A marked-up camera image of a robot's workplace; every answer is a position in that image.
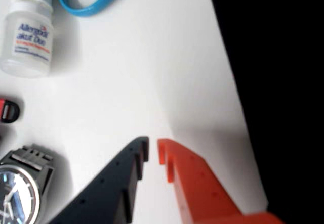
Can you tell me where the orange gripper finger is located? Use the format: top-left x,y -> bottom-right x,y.
157,138 -> 286,224

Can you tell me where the silver wristwatch with dark dial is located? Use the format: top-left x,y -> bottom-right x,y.
0,144 -> 55,224

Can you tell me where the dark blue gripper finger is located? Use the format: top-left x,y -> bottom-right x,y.
47,136 -> 150,224

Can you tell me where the red usb stick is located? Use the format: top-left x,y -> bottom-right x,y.
0,97 -> 21,125

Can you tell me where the white eye drop bottle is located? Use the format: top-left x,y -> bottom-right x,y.
0,0 -> 55,79

